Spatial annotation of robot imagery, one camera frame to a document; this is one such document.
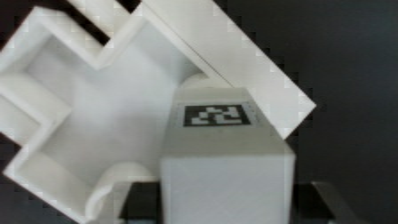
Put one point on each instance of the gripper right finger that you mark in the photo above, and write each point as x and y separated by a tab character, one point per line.
320	207

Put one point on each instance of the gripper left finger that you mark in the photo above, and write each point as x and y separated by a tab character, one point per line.
135	203

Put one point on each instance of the white chair leg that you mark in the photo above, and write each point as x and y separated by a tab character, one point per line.
227	161

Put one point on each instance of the white chair seat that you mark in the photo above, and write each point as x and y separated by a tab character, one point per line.
92	65

